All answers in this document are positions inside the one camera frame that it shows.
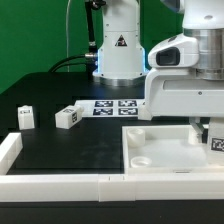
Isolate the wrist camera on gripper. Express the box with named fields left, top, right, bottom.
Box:
left=148, top=34, right=199, bottom=68

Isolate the white square table top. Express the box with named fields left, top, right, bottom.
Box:
left=122, top=125, right=224, bottom=175

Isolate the grey thin cable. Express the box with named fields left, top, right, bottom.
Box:
left=65, top=0, right=73, bottom=73

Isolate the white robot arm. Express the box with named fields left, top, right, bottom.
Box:
left=86, top=0, right=224, bottom=142

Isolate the black cable bundle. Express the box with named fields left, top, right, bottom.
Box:
left=48, top=53, right=98, bottom=73

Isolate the tag sheet with markers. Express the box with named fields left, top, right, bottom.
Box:
left=75, top=99, right=143, bottom=117

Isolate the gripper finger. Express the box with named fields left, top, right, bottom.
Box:
left=188, top=117, right=204, bottom=144

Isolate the white U-shaped fence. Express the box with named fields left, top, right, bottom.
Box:
left=0, top=133, right=224, bottom=202

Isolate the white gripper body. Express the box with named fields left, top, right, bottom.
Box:
left=144, top=69, right=224, bottom=118

